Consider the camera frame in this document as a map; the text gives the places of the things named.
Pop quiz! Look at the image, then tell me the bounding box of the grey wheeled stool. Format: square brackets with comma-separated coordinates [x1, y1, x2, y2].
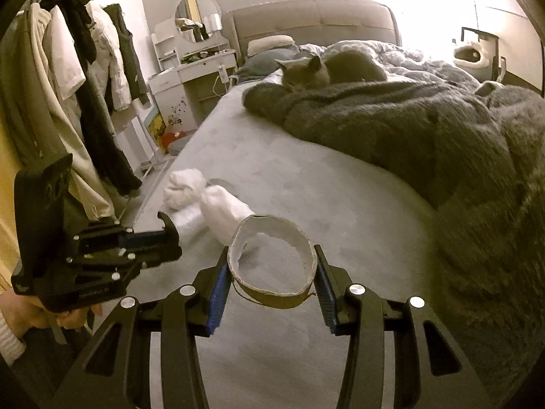
[167, 136, 190, 157]

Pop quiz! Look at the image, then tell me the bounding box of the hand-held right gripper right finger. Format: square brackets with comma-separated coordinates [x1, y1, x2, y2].
[313, 244, 490, 409]

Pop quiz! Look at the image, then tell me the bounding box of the grey pillow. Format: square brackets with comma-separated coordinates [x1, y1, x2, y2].
[236, 49, 299, 79]

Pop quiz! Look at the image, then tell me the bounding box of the white charger with cable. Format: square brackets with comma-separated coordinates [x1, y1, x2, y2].
[213, 64, 239, 94]

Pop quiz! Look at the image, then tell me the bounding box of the white cloth wad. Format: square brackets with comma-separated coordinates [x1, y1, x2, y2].
[164, 168, 209, 210]

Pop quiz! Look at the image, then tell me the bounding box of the cream pillow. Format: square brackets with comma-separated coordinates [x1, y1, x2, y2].
[247, 34, 295, 54]

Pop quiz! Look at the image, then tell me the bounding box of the white vanity desk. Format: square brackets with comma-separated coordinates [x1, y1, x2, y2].
[148, 19, 238, 131]

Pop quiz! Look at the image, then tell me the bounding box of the white cat bed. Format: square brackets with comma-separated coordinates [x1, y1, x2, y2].
[453, 38, 490, 69]

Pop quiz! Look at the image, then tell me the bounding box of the white wardrobe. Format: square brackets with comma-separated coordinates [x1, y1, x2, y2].
[447, 0, 541, 90]

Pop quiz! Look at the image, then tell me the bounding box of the yellow framed painting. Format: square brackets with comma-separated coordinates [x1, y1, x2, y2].
[145, 108, 168, 146]

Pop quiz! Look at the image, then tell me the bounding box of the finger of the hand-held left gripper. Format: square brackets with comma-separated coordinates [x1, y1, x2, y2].
[115, 211, 182, 250]
[115, 245, 183, 274]

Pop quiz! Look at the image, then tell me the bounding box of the red box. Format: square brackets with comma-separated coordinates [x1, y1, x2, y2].
[159, 131, 188, 150]

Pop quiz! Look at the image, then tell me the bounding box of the blue patterned duvet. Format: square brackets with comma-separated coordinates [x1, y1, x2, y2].
[298, 39, 482, 90]

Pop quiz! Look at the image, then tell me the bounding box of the person's left hand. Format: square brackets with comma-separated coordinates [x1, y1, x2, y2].
[0, 292, 103, 333]

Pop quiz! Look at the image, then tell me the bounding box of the white puffer jacket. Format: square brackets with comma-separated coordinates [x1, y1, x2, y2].
[87, 2, 133, 113]

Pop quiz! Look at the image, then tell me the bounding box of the black metal frame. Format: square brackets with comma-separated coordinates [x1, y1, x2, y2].
[462, 27, 507, 81]

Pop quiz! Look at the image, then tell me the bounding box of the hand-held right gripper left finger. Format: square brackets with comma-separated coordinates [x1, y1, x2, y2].
[53, 247, 234, 409]

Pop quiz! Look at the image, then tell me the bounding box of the olive long coat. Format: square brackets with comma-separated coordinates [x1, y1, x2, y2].
[0, 9, 47, 171]

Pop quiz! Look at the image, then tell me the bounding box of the dark green garment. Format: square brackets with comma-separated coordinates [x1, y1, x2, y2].
[104, 3, 152, 105]

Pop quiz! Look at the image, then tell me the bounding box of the bed with grey sheet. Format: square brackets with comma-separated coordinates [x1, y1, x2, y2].
[128, 68, 545, 409]

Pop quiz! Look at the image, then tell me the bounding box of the white sock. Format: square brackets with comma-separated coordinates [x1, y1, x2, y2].
[200, 184, 256, 248]

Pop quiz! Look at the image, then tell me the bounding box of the dark fuzzy blanket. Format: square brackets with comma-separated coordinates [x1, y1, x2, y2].
[242, 79, 545, 393]

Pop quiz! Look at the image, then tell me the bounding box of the grey padded headboard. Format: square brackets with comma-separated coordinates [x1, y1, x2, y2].
[223, 0, 403, 58]

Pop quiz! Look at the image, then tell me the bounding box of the beige coat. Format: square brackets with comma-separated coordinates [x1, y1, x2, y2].
[28, 2, 115, 222]

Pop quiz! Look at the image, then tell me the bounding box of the white t-shirt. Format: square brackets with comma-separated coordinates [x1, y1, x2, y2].
[45, 9, 88, 101]

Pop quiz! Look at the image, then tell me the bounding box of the black garment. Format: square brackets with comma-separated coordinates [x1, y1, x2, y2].
[40, 0, 143, 197]

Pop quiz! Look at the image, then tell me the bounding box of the grey cat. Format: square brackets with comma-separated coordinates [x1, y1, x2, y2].
[275, 49, 388, 92]

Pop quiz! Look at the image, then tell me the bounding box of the brown tape roll core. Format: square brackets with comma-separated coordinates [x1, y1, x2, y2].
[227, 214, 319, 309]

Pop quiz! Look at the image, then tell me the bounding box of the round mirror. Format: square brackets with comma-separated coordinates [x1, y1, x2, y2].
[174, 0, 223, 43]

